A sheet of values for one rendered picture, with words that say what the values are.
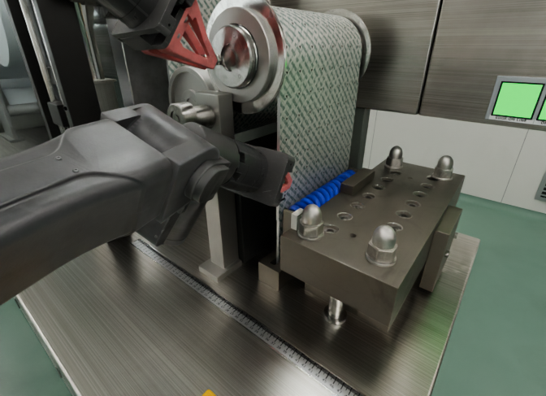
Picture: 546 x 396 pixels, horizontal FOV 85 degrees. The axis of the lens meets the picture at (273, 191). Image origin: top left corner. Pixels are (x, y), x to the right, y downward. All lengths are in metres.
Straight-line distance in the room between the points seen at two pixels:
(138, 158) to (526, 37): 0.58
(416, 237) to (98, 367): 0.45
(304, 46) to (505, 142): 2.70
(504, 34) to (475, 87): 0.08
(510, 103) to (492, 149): 2.44
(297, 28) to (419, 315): 0.44
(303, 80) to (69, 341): 0.48
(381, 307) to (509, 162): 2.76
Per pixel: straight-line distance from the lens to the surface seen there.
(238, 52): 0.41
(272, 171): 0.36
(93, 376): 0.48
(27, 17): 0.71
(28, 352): 1.92
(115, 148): 0.21
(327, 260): 0.39
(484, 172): 3.13
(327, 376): 0.44
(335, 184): 0.56
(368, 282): 0.38
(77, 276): 0.64
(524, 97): 0.64
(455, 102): 0.65
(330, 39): 0.51
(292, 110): 0.43
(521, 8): 0.64
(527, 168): 3.10
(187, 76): 0.54
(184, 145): 0.23
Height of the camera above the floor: 1.27
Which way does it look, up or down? 26 degrees down
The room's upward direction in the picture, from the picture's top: straight up
